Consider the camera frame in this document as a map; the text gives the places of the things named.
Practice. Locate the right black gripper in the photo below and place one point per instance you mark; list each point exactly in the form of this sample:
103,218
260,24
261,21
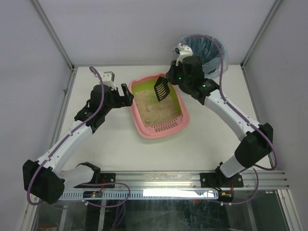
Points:
171,75

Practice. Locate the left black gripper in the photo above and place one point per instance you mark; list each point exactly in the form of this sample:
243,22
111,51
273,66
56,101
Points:
121,97

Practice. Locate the black litter scoop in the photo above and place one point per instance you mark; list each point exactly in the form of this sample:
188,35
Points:
161,88

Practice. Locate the pink green litter box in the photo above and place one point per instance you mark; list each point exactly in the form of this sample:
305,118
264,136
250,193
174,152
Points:
164,129

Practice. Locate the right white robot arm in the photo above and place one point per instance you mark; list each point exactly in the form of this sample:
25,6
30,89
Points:
255,139

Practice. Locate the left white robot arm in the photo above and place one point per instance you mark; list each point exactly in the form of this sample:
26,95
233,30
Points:
45,177

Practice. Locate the beige cat litter pellets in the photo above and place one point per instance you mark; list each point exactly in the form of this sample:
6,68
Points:
163,111

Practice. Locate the blue plastic bin liner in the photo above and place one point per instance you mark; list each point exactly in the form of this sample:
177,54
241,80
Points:
207,48

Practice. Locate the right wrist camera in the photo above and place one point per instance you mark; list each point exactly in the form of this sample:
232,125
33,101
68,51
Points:
183,51

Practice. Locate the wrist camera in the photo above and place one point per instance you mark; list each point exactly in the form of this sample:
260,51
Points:
183,51
108,79

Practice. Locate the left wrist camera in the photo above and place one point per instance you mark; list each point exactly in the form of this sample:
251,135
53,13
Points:
108,79

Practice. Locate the right aluminium frame post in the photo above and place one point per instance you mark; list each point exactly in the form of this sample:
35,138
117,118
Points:
274,8

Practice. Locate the aluminium frame post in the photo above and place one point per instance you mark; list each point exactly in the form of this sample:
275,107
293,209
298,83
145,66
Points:
274,8
52,33

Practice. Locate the white slotted cable duct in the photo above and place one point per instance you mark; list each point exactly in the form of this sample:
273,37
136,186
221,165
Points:
147,194

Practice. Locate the left aluminium frame post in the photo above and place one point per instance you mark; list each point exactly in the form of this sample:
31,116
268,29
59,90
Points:
52,33

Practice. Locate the aluminium mounting rail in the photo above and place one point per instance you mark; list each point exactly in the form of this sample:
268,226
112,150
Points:
248,180

